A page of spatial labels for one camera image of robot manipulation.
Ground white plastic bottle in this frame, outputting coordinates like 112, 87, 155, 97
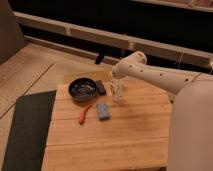
110, 79, 123, 102

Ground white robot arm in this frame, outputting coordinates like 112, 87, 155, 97
112, 51, 213, 171

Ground small black block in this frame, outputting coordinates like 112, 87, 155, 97
96, 80, 106, 95

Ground blue sponge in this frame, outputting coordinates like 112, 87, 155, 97
96, 103, 110, 120

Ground dark blue bowl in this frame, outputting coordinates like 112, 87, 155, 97
68, 78, 97, 102

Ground black table leg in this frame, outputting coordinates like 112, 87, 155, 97
95, 47, 106, 65

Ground orange red tool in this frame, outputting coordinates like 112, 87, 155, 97
79, 104, 92, 125

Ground wooden low table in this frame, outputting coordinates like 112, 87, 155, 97
42, 80, 171, 171

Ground dark grey floor mat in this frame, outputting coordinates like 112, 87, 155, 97
1, 90, 56, 171

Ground long wooden rail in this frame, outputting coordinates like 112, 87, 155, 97
14, 12, 213, 68

